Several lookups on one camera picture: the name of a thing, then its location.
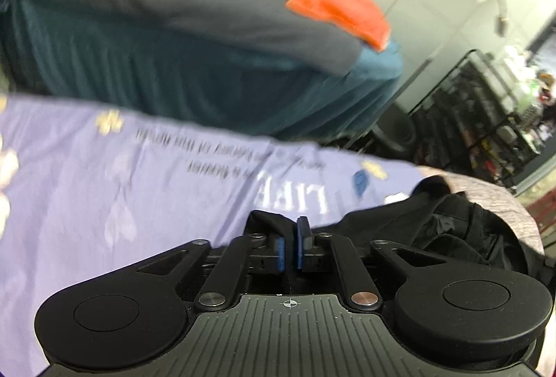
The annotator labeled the black metal rack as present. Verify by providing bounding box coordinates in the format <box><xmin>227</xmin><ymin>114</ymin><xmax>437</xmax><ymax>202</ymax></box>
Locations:
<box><xmin>407</xmin><ymin>48</ymin><xmax>556</xmax><ymax>188</ymax></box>

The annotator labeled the black hooded jacket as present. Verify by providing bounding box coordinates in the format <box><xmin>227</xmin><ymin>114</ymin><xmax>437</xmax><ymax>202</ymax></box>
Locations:
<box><xmin>243</xmin><ymin>176</ymin><xmax>536</xmax><ymax>274</ymax></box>

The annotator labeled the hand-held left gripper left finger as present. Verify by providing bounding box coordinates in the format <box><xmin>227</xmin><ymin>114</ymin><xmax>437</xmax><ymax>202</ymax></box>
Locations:
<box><xmin>136</xmin><ymin>231</ymin><xmax>287</xmax><ymax>312</ymax></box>

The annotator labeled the grey-blue cloth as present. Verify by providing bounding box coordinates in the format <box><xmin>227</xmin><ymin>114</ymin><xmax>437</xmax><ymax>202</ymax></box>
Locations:
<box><xmin>6</xmin><ymin>0</ymin><xmax>364</xmax><ymax>77</ymax></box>

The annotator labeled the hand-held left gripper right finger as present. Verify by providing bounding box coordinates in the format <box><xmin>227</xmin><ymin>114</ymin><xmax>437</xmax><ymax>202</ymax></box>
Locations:
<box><xmin>295</xmin><ymin>215</ymin><xmax>440</xmax><ymax>312</ymax></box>

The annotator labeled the orange cloth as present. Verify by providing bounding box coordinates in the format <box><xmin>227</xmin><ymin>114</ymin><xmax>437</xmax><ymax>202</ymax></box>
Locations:
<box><xmin>285</xmin><ymin>0</ymin><xmax>392</xmax><ymax>53</ymax></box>

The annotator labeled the white gooseneck lamp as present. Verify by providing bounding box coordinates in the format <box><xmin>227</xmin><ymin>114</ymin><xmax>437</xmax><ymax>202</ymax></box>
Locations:
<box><xmin>475</xmin><ymin>0</ymin><xmax>510</xmax><ymax>35</ymax></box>

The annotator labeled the lavender printed sheet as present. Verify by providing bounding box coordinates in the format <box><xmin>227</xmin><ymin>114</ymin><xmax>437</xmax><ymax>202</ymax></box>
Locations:
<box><xmin>0</xmin><ymin>94</ymin><xmax>430</xmax><ymax>377</ymax></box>

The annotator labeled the black round stool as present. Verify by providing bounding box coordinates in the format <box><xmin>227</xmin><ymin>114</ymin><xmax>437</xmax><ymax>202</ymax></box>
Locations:
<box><xmin>374</xmin><ymin>104</ymin><xmax>418</xmax><ymax>157</ymax></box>

